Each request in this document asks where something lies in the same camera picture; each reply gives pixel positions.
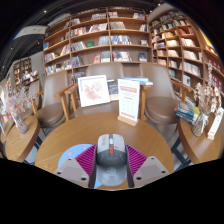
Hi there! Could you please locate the blue flat book stack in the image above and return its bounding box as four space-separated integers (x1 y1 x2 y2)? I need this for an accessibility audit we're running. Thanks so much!
121 76 154 87

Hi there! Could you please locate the white red-topped table sign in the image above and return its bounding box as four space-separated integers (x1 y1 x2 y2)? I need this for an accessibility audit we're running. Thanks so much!
117 78 141 127

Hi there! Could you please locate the stack of books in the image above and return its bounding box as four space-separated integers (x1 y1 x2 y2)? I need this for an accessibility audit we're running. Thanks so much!
173 99 201 126

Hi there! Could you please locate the small distant wooden bookshelf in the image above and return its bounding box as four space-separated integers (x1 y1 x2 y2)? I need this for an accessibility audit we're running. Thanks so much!
12 57 41 91

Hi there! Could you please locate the grey computer mouse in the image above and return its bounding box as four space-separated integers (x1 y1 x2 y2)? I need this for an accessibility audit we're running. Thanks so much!
94 133 129 187

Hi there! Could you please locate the small white table sign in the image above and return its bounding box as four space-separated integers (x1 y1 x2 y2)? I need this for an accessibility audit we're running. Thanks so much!
207 106 224 141

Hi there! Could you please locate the round blue mouse pad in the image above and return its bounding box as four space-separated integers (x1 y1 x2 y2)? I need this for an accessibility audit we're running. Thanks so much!
57 143 103 190

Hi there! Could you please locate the dark upright book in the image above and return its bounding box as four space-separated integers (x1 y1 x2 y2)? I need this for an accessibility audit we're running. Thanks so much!
107 79 120 102

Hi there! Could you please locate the long wooden bookshelf with posters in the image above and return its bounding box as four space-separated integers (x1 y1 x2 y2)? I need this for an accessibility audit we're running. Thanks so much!
148 8 224 101

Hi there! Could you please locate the wide wooden bookshelf unit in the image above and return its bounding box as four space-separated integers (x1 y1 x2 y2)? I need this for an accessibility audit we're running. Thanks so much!
42 6 154 76

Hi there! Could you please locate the white ceiling panel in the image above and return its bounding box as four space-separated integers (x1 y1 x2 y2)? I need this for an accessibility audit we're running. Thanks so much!
14 24 48 40

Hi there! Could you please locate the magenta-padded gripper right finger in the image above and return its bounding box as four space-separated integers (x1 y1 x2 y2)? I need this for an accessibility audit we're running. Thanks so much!
125 143 171 189

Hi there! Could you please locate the round wooden side table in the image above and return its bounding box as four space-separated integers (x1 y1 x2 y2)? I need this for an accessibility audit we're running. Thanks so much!
176 114 224 165
3 114 42 164

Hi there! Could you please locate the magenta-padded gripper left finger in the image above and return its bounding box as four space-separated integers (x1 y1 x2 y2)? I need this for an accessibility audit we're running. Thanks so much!
54 143 101 189

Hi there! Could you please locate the glass vase with pink flowers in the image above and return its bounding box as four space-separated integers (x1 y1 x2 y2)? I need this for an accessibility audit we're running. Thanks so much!
3 86 34 135

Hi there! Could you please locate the glass vase with beige flowers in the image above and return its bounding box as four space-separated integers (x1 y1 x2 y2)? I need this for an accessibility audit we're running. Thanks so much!
191 61 224 138

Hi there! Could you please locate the white framed floral picture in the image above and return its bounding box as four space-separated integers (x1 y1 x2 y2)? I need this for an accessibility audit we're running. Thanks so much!
77 74 111 108

